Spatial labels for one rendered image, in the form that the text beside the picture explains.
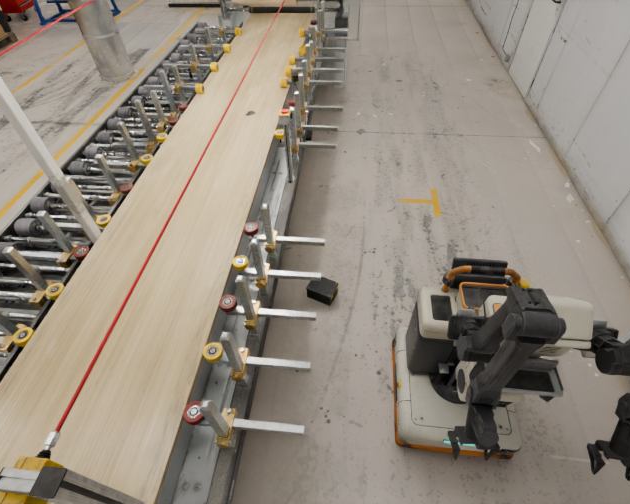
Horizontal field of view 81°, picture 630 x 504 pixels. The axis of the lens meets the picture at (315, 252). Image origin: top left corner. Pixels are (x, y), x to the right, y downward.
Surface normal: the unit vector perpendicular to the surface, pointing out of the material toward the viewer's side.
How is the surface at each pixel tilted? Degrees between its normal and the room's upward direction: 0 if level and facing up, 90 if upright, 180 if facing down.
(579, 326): 43
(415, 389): 0
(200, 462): 0
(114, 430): 0
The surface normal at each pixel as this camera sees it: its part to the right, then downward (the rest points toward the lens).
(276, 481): -0.03, -0.67
